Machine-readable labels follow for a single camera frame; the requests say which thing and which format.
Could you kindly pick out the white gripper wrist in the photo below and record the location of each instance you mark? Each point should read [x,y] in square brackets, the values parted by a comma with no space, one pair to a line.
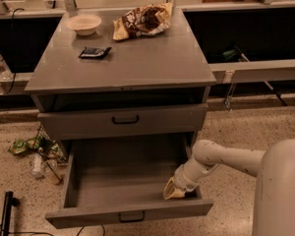
[183,182]

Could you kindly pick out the grey drawer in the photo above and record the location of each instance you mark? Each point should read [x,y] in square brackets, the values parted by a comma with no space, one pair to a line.
[90,124]
[121,180]

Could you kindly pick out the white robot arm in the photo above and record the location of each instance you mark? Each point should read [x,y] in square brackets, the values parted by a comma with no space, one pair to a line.
[274,169]

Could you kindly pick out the grey top drawer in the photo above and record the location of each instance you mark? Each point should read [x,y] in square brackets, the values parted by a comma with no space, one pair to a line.
[90,124]

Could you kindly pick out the grey drawer cabinet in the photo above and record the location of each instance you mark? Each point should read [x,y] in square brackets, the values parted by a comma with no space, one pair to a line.
[162,70]

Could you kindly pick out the clear plastic cup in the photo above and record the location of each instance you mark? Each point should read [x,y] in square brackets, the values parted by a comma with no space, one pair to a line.
[49,169]

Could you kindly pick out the white bottle on floor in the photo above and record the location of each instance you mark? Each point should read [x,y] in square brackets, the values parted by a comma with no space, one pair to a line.
[37,160]

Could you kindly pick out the green snack bag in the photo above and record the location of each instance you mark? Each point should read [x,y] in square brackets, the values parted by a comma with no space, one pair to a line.
[20,146]

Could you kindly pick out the dark blue snack packet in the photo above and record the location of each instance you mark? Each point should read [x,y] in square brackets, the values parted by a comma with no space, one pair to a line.
[94,53]

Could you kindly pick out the brown chip bag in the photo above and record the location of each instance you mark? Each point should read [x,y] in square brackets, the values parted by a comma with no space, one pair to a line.
[145,20]

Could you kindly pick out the white paper bowl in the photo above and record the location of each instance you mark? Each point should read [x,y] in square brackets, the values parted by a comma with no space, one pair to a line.
[84,24]

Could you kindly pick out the clear plastic water bottle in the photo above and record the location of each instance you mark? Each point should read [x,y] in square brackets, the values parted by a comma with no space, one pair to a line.
[5,72]

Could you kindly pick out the green object behind rail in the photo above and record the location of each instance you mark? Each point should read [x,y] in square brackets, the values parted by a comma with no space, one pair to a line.
[229,54]

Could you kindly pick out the black stand post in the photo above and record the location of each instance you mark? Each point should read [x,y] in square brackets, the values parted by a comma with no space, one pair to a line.
[9,202]

